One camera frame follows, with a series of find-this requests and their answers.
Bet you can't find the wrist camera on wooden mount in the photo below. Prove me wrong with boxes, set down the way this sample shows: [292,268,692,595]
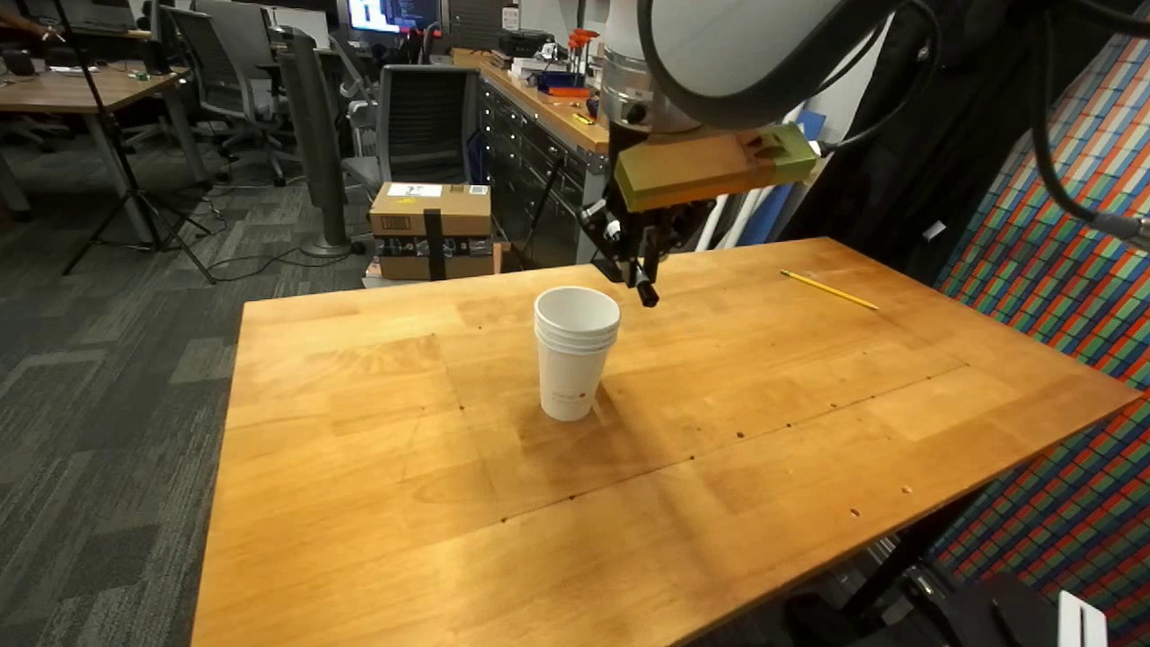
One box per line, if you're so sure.
[609,123,827,219]

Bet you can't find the black table leg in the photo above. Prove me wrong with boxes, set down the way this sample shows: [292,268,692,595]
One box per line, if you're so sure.
[832,498,979,618]

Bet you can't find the white paper cup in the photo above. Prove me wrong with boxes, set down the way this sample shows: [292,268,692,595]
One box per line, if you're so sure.
[529,283,625,361]

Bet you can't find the lit computer monitor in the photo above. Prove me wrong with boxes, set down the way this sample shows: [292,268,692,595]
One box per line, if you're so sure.
[343,0,443,41]

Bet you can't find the multicolour woven backdrop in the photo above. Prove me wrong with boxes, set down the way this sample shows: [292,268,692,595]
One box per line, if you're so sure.
[928,33,1150,647]

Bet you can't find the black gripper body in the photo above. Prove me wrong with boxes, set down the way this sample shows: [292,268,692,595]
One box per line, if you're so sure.
[578,195,676,264]

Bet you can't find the grey cabinet with wooden top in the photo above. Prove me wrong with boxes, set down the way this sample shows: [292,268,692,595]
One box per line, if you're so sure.
[474,58,625,269]

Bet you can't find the wooden office desk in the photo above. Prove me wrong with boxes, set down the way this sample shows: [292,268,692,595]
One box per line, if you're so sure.
[0,60,197,223]

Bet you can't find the small cardboard carton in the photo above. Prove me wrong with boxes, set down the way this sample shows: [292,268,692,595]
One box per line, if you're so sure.
[367,179,498,289]

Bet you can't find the black tripod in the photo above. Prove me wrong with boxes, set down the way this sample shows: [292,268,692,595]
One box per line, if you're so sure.
[49,0,222,289]

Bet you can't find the grey office chair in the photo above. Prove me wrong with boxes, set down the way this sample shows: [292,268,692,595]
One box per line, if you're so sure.
[159,5,304,163]

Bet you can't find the white tube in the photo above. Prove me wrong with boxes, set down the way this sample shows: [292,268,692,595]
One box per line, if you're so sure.
[692,190,776,257]

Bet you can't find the white foam cup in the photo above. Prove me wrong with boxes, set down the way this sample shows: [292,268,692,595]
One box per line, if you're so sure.
[536,346,609,426]

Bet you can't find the yellow pencil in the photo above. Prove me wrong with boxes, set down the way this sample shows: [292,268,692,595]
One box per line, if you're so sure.
[778,269,882,316]

